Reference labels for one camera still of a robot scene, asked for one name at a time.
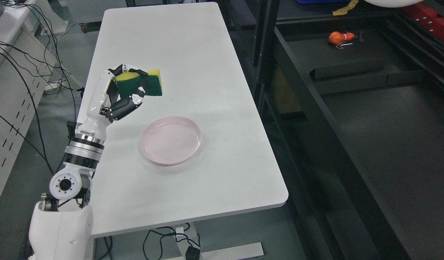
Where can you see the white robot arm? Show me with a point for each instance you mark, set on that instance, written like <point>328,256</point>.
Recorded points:
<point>61,223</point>

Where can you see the dark metal shelf rack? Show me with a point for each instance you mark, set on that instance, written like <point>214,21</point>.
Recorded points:
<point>360,124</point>

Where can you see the blue plastic bin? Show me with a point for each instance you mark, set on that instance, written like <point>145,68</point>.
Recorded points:
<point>319,1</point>

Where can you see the orange toy on shelf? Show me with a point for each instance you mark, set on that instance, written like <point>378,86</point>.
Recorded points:
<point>336,38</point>

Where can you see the pink round plate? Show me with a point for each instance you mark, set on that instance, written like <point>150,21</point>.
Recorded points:
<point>170,140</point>

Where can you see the yellow tape strip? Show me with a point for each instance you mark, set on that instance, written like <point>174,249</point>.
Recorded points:
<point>344,10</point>

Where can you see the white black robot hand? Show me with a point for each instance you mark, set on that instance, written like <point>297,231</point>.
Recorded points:
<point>106,106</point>

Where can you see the white table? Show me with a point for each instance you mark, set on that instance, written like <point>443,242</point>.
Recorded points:
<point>234,171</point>

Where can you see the green yellow sponge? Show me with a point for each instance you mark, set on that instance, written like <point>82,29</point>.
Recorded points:
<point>129,82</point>

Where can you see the white power strip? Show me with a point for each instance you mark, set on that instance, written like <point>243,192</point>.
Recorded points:
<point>52,88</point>

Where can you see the white side desk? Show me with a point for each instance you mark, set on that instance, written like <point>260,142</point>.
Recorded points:
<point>23,68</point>

